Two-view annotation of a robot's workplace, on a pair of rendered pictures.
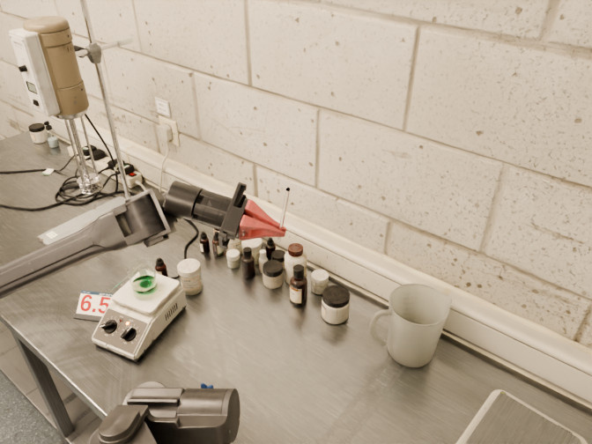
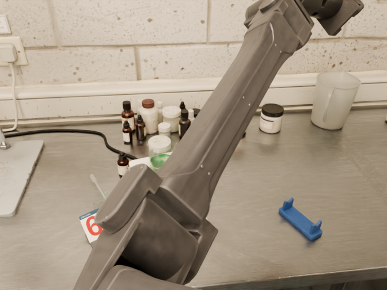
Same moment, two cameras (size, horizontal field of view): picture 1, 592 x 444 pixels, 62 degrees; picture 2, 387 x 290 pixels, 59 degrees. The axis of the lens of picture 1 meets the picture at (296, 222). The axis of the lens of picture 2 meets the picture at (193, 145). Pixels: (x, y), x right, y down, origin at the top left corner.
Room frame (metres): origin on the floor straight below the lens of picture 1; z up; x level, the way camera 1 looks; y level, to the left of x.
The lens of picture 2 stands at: (0.42, 0.74, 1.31)
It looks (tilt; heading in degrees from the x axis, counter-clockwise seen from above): 34 degrees down; 314
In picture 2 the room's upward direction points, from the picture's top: 1 degrees clockwise
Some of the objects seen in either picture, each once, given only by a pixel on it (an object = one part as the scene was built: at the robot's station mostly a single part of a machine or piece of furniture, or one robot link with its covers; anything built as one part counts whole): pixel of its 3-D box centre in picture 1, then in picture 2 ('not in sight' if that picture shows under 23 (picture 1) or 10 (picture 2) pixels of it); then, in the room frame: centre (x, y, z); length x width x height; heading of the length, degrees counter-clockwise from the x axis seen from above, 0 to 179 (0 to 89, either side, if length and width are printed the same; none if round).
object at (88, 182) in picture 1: (81, 151); not in sight; (1.26, 0.61, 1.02); 0.07 x 0.07 x 0.25
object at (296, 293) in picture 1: (299, 284); not in sight; (0.94, -0.01, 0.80); 0.04 x 0.04 x 0.11
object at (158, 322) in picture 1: (142, 310); not in sight; (0.86, 0.37, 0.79); 0.22 x 0.13 x 0.08; 155
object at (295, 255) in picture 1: (295, 263); not in sight; (1.02, 0.00, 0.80); 0.06 x 0.06 x 0.11
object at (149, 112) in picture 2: (233, 236); (148, 115); (1.14, 0.18, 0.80); 0.06 x 0.06 x 0.10
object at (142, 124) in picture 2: (218, 242); (140, 126); (1.13, 0.22, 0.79); 0.03 x 0.03 x 0.08
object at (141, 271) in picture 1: (144, 280); (163, 157); (0.87, 0.36, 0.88); 0.07 x 0.06 x 0.08; 58
